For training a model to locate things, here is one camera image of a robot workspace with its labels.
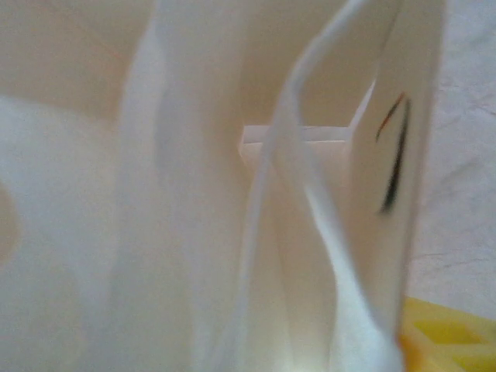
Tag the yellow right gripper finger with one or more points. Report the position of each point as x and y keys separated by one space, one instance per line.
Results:
x=445 y=341

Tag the orange white coffee filter pack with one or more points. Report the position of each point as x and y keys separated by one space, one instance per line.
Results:
x=387 y=116

